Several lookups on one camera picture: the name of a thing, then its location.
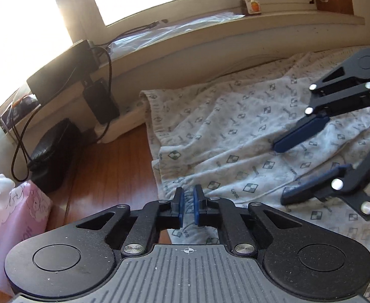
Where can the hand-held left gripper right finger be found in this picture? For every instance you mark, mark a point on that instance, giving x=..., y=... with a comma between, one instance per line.
x=197, y=210

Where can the pink tissue pack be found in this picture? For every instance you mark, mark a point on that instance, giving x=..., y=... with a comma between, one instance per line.
x=17, y=214

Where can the black pouch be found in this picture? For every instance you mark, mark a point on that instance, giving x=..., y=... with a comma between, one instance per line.
x=55, y=154

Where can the clear plastic bag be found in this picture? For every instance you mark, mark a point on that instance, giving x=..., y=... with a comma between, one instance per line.
x=172, y=30

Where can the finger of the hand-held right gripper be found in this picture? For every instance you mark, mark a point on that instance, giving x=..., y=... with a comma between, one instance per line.
x=314, y=186
x=301, y=134

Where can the black box device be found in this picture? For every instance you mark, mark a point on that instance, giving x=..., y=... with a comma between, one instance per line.
x=58, y=72

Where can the beige window sill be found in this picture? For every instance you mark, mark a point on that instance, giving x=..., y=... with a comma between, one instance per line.
x=298, y=19

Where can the white patterned pants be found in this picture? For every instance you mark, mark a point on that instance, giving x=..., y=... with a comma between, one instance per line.
x=235, y=132

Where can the cream power strip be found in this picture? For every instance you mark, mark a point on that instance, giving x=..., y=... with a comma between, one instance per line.
x=125, y=123

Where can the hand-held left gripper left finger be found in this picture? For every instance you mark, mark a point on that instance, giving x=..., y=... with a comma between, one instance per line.
x=181, y=210

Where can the black power adapter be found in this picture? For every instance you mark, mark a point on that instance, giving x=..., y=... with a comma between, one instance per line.
x=101, y=104

